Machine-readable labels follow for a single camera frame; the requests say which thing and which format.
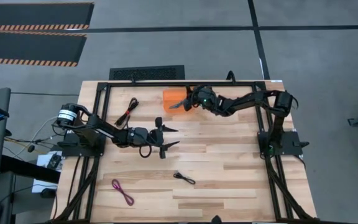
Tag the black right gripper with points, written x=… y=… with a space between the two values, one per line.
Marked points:
x=202 y=98

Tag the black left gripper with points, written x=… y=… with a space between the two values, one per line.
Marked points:
x=156 y=137

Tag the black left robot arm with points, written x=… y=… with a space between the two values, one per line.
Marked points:
x=104 y=127

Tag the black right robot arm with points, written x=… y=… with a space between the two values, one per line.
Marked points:
x=247 y=101

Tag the orange translucent bin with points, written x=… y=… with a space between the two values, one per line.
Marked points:
x=171 y=96

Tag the black floor vent grate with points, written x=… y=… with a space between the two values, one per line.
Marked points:
x=146 y=73

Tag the black computer mouse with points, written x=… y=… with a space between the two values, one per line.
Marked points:
x=48 y=193

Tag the white box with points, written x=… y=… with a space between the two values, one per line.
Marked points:
x=43 y=186

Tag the black desk board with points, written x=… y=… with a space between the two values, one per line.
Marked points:
x=30 y=169

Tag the black hazard-striped floor mat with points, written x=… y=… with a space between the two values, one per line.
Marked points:
x=30 y=46
x=36 y=14

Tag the black aluminium frame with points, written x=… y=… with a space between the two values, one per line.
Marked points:
x=154 y=84

